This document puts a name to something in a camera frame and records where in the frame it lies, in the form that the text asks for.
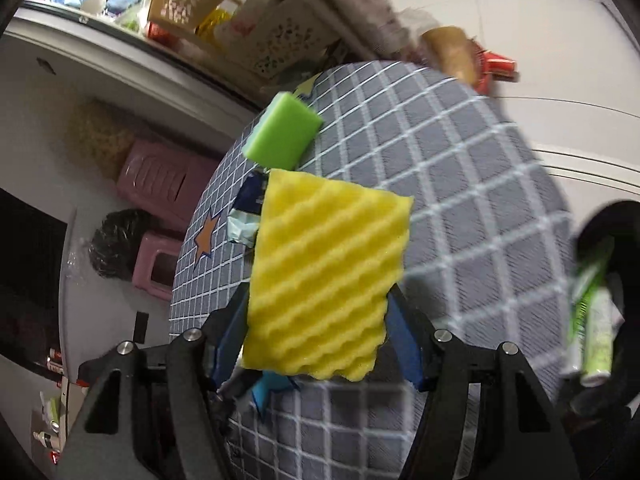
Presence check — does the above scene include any white green bottle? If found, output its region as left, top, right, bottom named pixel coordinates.
left=561, top=258, right=605, bottom=378

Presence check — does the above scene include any dark blue foil bag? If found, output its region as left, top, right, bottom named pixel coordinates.
left=227, top=171, right=268, bottom=248

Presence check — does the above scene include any yellow sponge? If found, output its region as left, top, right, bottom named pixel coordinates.
left=242, top=169, right=413, bottom=382

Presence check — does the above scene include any green sponge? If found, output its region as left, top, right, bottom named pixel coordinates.
left=243, top=92, right=323, bottom=170

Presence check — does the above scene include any green drink bottle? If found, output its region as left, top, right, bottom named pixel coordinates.
left=580, top=286, right=614, bottom=388

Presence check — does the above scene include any black trash bin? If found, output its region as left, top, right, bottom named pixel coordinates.
left=559, top=200, right=639, bottom=434

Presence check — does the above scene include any black plastic bag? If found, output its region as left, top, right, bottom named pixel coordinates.
left=88, top=209, right=152, bottom=281

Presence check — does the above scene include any small pink stool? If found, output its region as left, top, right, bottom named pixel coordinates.
left=132, top=231, right=182, bottom=302

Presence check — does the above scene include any grey checked tablecloth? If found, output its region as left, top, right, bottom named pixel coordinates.
left=171, top=62, right=570, bottom=479

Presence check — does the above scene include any pink plastic stool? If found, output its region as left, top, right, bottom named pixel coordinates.
left=116, top=140, right=218, bottom=232

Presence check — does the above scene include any red plastic basket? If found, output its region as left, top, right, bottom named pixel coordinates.
left=471, top=40, right=492, bottom=96

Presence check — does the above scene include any beige plastic storage rack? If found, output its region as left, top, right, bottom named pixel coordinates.
left=149, top=0, right=341, bottom=81

